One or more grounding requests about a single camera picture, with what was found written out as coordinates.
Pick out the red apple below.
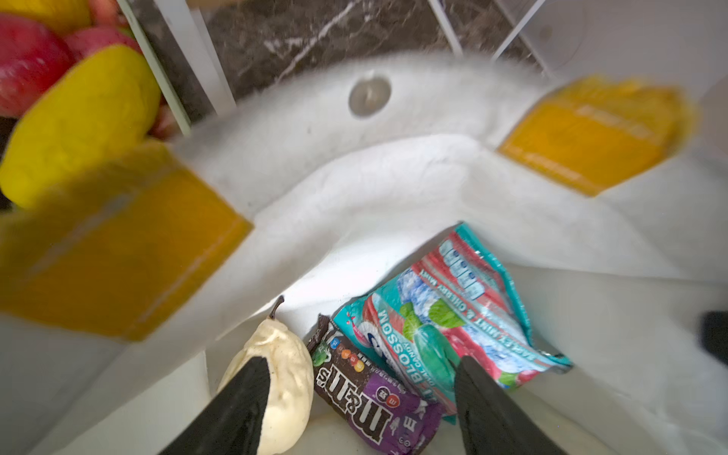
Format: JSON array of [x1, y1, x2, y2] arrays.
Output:
[[1, 13, 75, 119]]

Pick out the small wooden side table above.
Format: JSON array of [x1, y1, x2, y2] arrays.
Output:
[[152, 0, 553, 118]]

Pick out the teal candy bag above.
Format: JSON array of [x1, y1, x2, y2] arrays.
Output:
[[333, 223, 573, 421]]

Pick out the green plastic basket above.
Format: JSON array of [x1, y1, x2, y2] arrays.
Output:
[[117, 0, 191, 136]]

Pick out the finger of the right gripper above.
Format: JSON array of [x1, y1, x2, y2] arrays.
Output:
[[701, 311, 728, 364]]

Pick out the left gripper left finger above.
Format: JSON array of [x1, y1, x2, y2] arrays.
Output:
[[161, 356, 270, 455]]

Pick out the cream garlic bulb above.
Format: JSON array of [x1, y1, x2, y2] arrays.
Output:
[[217, 297, 314, 454]]

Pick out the white grocery bag yellow handles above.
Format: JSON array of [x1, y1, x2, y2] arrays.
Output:
[[1, 54, 727, 454]]

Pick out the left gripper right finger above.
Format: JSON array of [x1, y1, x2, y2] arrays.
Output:
[[454, 356, 564, 455]]

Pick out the purple m&m packet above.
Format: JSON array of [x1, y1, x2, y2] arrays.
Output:
[[307, 315, 443, 454]]

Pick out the long yellow fruit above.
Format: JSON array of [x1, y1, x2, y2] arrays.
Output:
[[1, 45, 161, 209]]

